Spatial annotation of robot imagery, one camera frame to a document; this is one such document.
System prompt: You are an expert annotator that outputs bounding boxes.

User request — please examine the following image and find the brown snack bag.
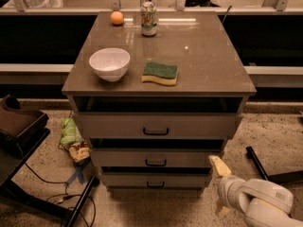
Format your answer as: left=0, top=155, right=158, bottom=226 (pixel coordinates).
left=68, top=141, right=90, bottom=163

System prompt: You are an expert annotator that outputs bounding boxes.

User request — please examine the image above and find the grey top drawer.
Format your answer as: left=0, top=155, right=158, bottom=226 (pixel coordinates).
left=74, top=113, right=242, bottom=139

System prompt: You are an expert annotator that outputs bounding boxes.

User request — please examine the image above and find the grey drawer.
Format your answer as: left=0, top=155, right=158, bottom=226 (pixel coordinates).
left=89, top=149, right=220, bottom=167
left=100, top=173, right=211, bottom=188
left=74, top=113, right=242, bottom=139

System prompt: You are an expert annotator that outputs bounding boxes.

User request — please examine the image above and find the black stand frame left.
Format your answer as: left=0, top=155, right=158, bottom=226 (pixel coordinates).
left=0, top=129, right=99, bottom=227

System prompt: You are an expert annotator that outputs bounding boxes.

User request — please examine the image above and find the orange ball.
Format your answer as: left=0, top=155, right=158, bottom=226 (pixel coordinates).
left=111, top=11, right=124, bottom=26

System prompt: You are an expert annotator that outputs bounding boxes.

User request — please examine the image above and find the soda can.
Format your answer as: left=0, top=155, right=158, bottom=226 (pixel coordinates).
left=141, top=1, right=157, bottom=37

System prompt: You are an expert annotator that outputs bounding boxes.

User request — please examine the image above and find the grey bottom drawer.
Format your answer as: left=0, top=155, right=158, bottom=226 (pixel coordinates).
left=100, top=173, right=211, bottom=188

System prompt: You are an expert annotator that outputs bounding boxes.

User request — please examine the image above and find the green snack bag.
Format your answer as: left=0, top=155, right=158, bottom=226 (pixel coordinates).
left=60, top=117, right=77, bottom=146

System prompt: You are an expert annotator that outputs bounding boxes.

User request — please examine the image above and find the blue tape strip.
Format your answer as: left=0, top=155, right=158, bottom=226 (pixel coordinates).
left=64, top=166, right=85, bottom=186

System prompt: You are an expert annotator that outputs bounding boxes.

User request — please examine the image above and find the black cable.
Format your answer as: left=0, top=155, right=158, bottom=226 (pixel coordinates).
left=23, top=163, right=97, bottom=227

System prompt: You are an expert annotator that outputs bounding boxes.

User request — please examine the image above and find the grey drawer cabinet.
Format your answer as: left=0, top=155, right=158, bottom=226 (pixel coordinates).
left=61, top=10, right=258, bottom=192

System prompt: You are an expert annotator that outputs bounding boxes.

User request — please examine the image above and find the dark brown box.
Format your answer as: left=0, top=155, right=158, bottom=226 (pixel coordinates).
left=0, top=95, right=48, bottom=158

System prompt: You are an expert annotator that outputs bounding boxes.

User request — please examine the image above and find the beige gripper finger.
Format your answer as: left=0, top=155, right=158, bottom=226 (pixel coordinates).
left=208, top=155, right=231, bottom=177

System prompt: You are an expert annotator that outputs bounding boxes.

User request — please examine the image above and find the black stand leg right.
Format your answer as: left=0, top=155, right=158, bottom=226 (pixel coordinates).
left=246, top=147, right=303, bottom=184

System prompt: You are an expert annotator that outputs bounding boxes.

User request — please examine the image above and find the green yellow sponge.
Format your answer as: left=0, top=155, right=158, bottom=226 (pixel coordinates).
left=141, top=62, right=178, bottom=86

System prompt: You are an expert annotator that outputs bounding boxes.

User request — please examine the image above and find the grey middle drawer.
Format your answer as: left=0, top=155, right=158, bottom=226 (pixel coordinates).
left=89, top=149, right=220, bottom=167

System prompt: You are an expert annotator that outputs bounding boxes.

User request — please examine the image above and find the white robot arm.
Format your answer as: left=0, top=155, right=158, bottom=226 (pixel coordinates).
left=208, top=155, right=303, bottom=227

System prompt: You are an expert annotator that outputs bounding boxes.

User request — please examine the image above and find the white bowl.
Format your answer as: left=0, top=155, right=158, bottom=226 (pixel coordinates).
left=89, top=48, right=131, bottom=81

